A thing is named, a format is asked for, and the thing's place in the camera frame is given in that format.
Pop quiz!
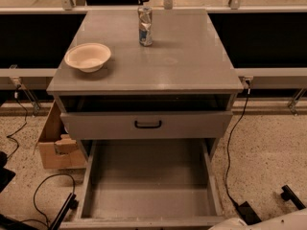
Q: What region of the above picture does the black left wall cable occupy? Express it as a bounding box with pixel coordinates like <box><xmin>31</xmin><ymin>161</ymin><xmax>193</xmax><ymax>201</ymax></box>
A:
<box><xmin>5</xmin><ymin>83</ymin><xmax>29</xmax><ymax>161</ymax></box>

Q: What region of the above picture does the black right floor bar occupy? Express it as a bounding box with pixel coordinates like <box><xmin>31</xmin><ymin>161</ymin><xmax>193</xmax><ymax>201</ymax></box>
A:
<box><xmin>280</xmin><ymin>185</ymin><xmax>306</xmax><ymax>210</ymax></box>

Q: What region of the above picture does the black floor bar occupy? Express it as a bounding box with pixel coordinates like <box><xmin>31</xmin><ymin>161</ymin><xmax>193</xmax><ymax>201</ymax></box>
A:
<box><xmin>280</xmin><ymin>185</ymin><xmax>306</xmax><ymax>210</ymax></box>
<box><xmin>48</xmin><ymin>193</ymin><xmax>79</xmax><ymax>230</ymax></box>

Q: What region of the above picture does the black left floor bar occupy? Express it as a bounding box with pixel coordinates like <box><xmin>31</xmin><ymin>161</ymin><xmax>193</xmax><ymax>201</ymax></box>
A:
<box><xmin>48</xmin><ymin>193</ymin><xmax>79</xmax><ymax>230</ymax></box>

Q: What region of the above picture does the cardboard box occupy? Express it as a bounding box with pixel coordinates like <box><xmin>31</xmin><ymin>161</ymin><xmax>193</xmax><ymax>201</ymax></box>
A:
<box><xmin>37</xmin><ymin>102</ymin><xmax>86</xmax><ymax>170</ymax></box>

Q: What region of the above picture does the grey drawer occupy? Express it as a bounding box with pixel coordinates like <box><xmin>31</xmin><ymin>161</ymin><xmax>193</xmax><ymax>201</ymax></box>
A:
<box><xmin>60</xmin><ymin>139</ymin><xmax>224</xmax><ymax>230</ymax></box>
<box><xmin>60</xmin><ymin>111</ymin><xmax>232</xmax><ymax>140</ymax></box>

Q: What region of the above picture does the black right cable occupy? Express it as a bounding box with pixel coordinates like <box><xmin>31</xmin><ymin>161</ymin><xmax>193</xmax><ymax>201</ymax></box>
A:
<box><xmin>224</xmin><ymin>81</ymin><xmax>251</xmax><ymax>206</ymax></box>

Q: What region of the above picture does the black power adapter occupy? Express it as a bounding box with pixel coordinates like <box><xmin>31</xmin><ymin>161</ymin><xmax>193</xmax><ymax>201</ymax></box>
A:
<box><xmin>236</xmin><ymin>201</ymin><xmax>261</xmax><ymax>225</ymax></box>

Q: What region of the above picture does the black object left edge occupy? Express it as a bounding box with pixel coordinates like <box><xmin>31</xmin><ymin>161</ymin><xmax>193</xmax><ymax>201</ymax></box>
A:
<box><xmin>0</xmin><ymin>151</ymin><xmax>15</xmax><ymax>193</ymax></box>

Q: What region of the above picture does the white bowl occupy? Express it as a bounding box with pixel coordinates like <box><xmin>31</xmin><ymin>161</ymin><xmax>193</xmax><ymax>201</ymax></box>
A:
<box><xmin>64</xmin><ymin>43</ymin><xmax>111</xmax><ymax>73</ymax></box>

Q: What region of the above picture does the black floor cable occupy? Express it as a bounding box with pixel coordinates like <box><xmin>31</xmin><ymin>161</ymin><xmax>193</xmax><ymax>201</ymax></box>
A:
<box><xmin>18</xmin><ymin>172</ymin><xmax>77</xmax><ymax>228</ymax></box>

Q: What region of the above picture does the grey top drawer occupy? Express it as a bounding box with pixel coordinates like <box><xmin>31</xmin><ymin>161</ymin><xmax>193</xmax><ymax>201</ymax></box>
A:
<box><xmin>60</xmin><ymin>111</ymin><xmax>232</xmax><ymax>140</ymax></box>

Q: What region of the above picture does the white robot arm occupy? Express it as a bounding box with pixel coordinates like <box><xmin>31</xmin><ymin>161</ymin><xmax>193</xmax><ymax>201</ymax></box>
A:
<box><xmin>209</xmin><ymin>209</ymin><xmax>307</xmax><ymax>230</ymax></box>

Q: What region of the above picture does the grey drawer cabinet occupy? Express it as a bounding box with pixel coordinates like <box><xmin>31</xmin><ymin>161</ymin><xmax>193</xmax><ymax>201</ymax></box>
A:
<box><xmin>47</xmin><ymin>10</ymin><xmax>243</xmax><ymax>152</ymax></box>

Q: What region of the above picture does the crushed soda can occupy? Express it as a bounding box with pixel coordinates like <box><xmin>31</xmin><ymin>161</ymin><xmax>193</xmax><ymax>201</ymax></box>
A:
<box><xmin>137</xmin><ymin>6</ymin><xmax>153</xmax><ymax>46</ymax></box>

